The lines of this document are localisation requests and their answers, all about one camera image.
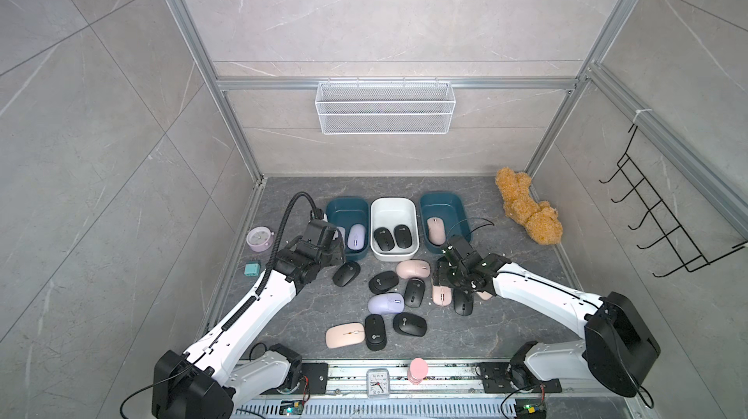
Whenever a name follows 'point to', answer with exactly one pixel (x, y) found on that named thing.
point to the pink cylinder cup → (417, 370)
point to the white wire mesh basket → (380, 108)
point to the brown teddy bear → (541, 219)
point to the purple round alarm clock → (259, 239)
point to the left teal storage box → (346, 211)
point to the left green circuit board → (288, 407)
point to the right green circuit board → (531, 409)
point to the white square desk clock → (378, 383)
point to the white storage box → (390, 211)
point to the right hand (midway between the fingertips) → (443, 276)
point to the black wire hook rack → (687, 255)
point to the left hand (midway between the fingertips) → (336, 242)
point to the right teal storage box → (451, 208)
